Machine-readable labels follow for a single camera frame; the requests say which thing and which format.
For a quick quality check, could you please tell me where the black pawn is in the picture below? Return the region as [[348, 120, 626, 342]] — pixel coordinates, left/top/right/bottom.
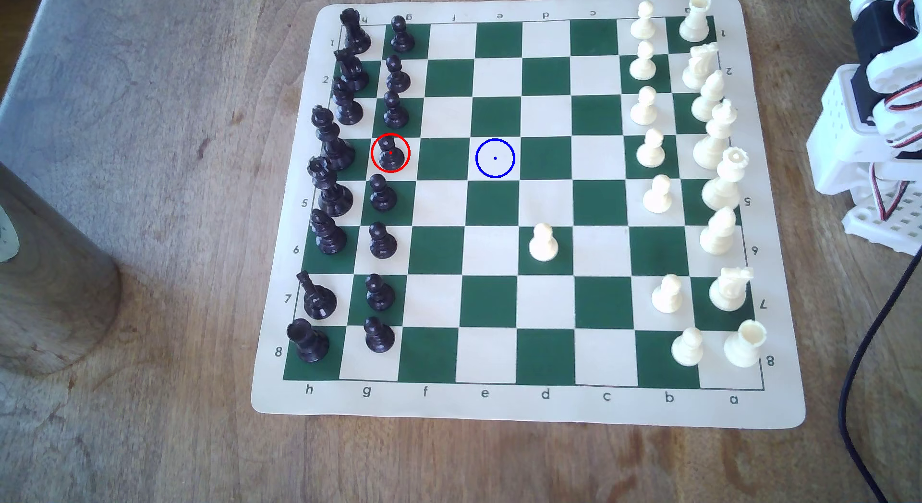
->
[[377, 134, 406, 172], [385, 55, 412, 95], [368, 221, 399, 259], [382, 91, 410, 129], [368, 173, 399, 213], [364, 273, 396, 312], [363, 316, 396, 354], [389, 15, 416, 54]]

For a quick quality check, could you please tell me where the green and cream chess mat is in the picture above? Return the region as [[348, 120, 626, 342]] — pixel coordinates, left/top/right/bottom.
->
[[251, 0, 806, 429]]

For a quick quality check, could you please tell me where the white pawn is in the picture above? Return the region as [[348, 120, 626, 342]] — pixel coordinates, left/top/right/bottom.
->
[[630, 0, 658, 40], [636, 128, 667, 168], [630, 86, 659, 126], [528, 222, 560, 263], [629, 40, 658, 82], [643, 174, 674, 215], [651, 274, 684, 314], [670, 326, 705, 367]]

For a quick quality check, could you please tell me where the black bishop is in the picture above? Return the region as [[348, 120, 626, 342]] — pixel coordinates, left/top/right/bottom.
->
[[331, 81, 364, 126], [310, 209, 348, 256]]

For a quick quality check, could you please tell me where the black queen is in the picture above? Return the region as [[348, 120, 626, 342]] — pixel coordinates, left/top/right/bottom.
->
[[307, 156, 354, 217]]

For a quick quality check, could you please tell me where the black knight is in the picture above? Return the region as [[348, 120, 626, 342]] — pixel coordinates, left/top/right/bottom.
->
[[297, 270, 338, 321], [335, 48, 370, 92]]

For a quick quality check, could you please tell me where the black king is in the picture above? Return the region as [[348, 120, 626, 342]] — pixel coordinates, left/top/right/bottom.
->
[[311, 105, 356, 172]]

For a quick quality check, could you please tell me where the black rook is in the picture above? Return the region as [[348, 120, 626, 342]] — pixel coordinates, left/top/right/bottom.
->
[[340, 8, 373, 55], [286, 319, 331, 364]]

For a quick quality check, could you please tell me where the white bishop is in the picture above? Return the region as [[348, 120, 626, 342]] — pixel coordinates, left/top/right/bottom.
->
[[691, 70, 726, 123], [699, 207, 738, 256]]

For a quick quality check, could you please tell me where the white queen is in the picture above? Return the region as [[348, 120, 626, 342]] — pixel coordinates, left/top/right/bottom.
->
[[702, 146, 750, 211]]

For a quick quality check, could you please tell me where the white king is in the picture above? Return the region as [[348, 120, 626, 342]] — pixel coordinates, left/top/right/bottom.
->
[[693, 98, 739, 171]]

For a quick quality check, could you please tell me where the white knight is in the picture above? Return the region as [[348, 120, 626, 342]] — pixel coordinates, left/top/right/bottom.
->
[[681, 42, 720, 91], [709, 266, 755, 312]]

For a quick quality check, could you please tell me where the white rook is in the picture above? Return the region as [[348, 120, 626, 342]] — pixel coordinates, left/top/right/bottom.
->
[[679, 0, 713, 43], [723, 319, 767, 368]]

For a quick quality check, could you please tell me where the black power cable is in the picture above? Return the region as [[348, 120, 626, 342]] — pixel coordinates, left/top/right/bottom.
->
[[837, 248, 922, 503]]

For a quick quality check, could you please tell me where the red white black servo wire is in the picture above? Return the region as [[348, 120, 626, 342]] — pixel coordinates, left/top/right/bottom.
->
[[868, 161, 910, 223]]

